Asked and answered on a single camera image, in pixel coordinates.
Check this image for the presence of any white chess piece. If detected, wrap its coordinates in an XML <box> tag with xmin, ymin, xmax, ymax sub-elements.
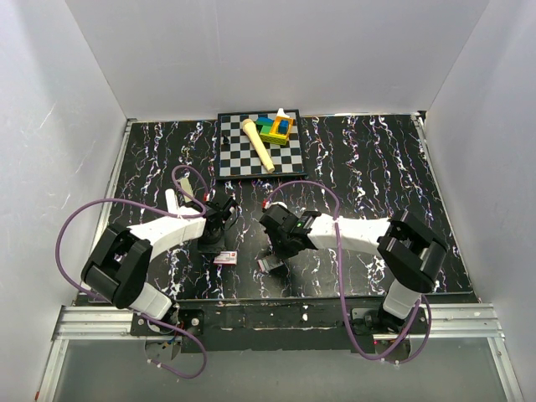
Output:
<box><xmin>276</xmin><ymin>108</ymin><xmax>289</xmax><ymax>118</ymax></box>

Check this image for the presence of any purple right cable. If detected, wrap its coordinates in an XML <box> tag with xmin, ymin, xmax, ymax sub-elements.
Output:
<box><xmin>262</xmin><ymin>179</ymin><xmax>432</xmax><ymax>362</ymax></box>

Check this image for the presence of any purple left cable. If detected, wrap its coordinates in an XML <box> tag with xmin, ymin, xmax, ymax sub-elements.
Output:
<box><xmin>54</xmin><ymin>165</ymin><xmax>210</xmax><ymax>380</ymax></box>

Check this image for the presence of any black white chessboard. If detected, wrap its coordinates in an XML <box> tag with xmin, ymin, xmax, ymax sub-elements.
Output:
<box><xmin>216</xmin><ymin>108</ymin><xmax>308</xmax><ymax>181</ymax></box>

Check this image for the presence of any black mounting base plate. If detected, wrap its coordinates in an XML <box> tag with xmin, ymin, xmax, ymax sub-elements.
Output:
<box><xmin>129</xmin><ymin>292</ymin><xmax>424</xmax><ymax>355</ymax></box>

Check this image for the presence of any red white staple box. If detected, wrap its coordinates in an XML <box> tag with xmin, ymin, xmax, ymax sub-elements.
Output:
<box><xmin>257</xmin><ymin>255</ymin><xmax>284</xmax><ymax>273</ymax></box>

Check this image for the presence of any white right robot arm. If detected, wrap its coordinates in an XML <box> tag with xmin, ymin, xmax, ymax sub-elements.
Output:
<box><xmin>260</xmin><ymin>203</ymin><xmax>447</xmax><ymax>333</ymax></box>

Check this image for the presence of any yellow green toy block tray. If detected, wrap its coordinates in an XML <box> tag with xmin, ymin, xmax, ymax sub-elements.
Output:
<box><xmin>255</xmin><ymin>116</ymin><xmax>294</xmax><ymax>146</ymax></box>

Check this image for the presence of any cream wooden rolling pin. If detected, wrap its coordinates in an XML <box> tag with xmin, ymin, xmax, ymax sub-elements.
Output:
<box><xmin>241</xmin><ymin>119</ymin><xmax>275</xmax><ymax>173</ymax></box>

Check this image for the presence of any cream white stapler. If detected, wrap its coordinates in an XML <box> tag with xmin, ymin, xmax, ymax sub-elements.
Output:
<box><xmin>178</xmin><ymin>178</ymin><xmax>193</xmax><ymax>199</ymax></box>

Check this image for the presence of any purple cable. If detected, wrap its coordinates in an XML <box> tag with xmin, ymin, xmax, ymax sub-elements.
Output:
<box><xmin>54</xmin><ymin>165</ymin><xmax>210</xmax><ymax>380</ymax></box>
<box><xmin>262</xmin><ymin>179</ymin><xmax>432</xmax><ymax>362</ymax></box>

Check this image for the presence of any red white staple box sleeve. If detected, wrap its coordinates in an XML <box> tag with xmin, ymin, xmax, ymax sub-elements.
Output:
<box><xmin>214</xmin><ymin>251</ymin><xmax>238</xmax><ymax>265</ymax></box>

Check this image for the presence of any aluminium rail frame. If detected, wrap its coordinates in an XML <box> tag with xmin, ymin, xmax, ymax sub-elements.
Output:
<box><xmin>36</xmin><ymin>296</ymin><xmax>524</xmax><ymax>401</ymax></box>

